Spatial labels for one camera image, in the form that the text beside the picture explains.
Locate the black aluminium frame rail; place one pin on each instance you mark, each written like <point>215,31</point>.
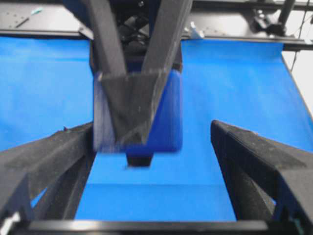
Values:
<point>289,44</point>

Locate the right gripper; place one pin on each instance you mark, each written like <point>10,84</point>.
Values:
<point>145,26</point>

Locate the blue block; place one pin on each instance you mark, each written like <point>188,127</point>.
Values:
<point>165,134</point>

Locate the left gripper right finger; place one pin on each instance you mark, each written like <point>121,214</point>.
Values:
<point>265,179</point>

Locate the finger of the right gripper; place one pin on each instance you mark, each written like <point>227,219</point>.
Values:
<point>139,160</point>

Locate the blue table mat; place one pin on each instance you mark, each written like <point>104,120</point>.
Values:
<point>46,85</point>

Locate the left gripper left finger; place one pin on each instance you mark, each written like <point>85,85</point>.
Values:
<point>45,179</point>

